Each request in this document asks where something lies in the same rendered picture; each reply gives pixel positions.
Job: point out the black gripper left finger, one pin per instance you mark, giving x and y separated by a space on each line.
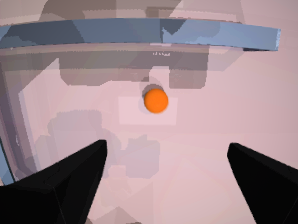
59 194

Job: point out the blue-grey wall top rail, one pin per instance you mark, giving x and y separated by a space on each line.
133 30

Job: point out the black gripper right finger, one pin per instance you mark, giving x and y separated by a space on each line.
270 187

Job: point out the clear low walls with blue top edge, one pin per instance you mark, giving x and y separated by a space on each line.
15 131

